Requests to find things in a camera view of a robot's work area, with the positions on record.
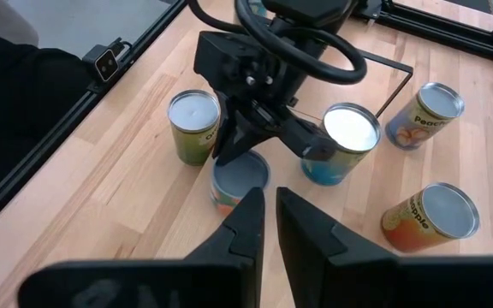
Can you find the green oranges can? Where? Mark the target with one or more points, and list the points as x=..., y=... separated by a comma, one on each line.
x=193, y=115

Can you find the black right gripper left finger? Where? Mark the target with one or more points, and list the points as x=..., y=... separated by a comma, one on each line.
x=242, y=256

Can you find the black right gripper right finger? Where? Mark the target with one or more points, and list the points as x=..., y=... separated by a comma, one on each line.
x=315, y=256

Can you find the peaches can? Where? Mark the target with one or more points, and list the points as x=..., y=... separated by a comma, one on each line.
x=439, y=100

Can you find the small black table camera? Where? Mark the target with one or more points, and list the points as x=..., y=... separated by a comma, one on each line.
x=106, y=64

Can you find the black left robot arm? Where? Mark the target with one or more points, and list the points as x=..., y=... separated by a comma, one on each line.
x=310, y=10

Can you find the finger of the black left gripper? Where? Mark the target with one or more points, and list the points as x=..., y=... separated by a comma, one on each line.
x=238, y=137
x=310, y=141

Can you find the black aluminium table frame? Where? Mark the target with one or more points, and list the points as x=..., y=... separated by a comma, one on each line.
x=443, y=34

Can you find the wooden shelf with black frame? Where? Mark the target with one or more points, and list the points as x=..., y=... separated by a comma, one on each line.
x=289, y=179

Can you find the short mandarin oranges can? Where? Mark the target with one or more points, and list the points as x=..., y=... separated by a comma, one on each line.
x=242, y=175

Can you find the orange pineapple can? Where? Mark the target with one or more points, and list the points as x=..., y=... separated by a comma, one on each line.
x=447, y=209

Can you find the tomatoes can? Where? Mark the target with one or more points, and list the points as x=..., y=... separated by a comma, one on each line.
x=351, y=128

